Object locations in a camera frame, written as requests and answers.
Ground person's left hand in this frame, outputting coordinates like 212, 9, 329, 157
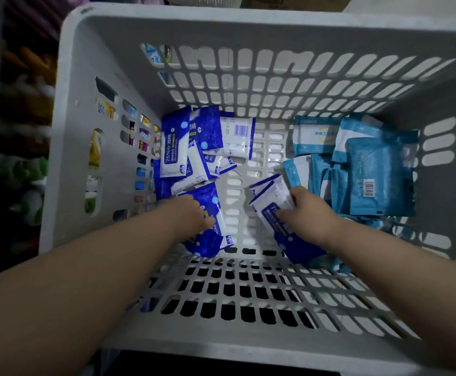
159, 194, 216, 244

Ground person's right hand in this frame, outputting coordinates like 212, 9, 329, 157
277, 186, 343, 249

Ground person's right forearm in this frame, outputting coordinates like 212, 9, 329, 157
324, 218, 456, 376

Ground person's left forearm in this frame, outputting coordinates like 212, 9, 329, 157
0, 205, 182, 376

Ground pile of dark blue packets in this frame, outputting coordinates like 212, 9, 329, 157
152, 105, 257, 201

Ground pile of teal packets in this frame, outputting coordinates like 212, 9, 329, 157
282, 113, 420, 274

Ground grey plastic slotted basket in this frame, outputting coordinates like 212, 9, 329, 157
39, 2, 456, 376

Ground green white plush toy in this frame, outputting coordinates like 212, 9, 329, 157
0, 156, 49, 228

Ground orange plush toys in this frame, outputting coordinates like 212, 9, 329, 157
0, 46, 57, 87

